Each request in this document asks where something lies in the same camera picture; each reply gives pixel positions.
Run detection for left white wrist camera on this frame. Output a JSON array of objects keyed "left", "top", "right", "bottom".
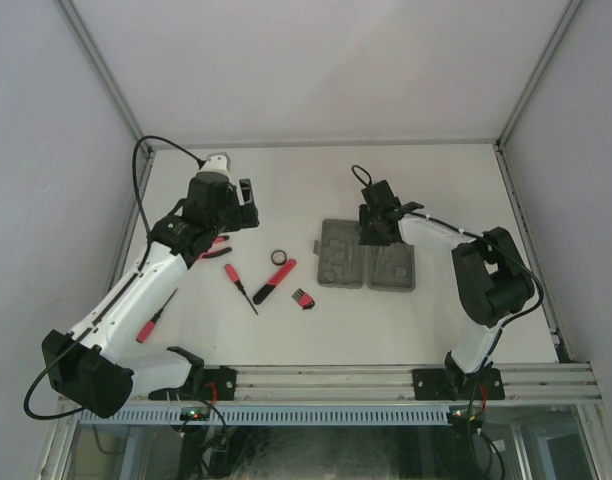
[{"left": 199, "top": 152, "right": 233, "bottom": 183}]

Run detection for short red black screwdriver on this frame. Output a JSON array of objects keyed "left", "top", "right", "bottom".
[{"left": 224, "top": 264, "right": 258, "bottom": 315}]

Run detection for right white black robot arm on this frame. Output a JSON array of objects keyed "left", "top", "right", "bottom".
[{"left": 359, "top": 179, "right": 544, "bottom": 400}]

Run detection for red black utility knife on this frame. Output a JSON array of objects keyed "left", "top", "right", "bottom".
[{"left": 252, "top": 259, "right": 297, "bottom": 305}]

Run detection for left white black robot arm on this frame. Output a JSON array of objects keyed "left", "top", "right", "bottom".
[{"left": 42, "top": 171, "right": 259, "bottom": 418}]

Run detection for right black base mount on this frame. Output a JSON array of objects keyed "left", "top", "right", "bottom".
[{"left": 412, "top": 368, "right": 506, "bottom": 401}]

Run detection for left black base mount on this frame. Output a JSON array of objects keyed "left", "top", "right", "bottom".
[{"left": 148, "top": 366, "right": 237, "bottom": 402}]

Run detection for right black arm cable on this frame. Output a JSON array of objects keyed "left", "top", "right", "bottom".
[{"left": 350, "top": 164, "right": 545, "bottom": 426}]

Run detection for grey plastic tool case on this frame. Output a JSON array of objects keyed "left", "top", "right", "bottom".
[{"left": 314, "top": 219, "right": 416, "bottom": 293}]

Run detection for black tape roll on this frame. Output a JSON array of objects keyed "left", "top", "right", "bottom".
[{"left": 271, "top": 249, "right": 288, "bottom": 266}]

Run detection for long red black screwdriver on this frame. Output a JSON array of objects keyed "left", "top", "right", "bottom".
[{"left": 135, "top": 289, "right": 178, "bottom": 344}]

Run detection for red black pliers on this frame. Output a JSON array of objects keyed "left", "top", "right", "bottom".
[{"left": 196, "top": 235, "right": 232, "bottom": 262}]

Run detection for red hex key set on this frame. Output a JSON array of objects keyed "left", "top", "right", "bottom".
[{"left": 291, "top": 289, "right": 316, "bottom": 310}]

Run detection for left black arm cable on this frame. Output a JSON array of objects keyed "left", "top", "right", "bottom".
[{"left": 23, "top": 135, "right": 207, "bottom": 420}]

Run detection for blue slotted cable duct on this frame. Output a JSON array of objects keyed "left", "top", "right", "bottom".
[{"left": 79, "top": 404, "right": 450, "bottom": 427}]

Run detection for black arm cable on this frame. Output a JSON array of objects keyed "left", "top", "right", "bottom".
[
  {"left": 350, "top": 164, "right": 545, "bottom": 426},
  {"left": 23, "top": 135, "right": 207, "bottom": 420}
]

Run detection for aluminium front rail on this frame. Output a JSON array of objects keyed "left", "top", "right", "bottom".
[{"left": 58, "top": 363, "right": 603, "bottom": 402}]

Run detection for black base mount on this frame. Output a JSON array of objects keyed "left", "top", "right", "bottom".
[
  {"left": 148, "top": 366, "right": 237, "bottom": 402},
  {"left": 412, "top": 368, "right": 506, "bottom": 401}
]

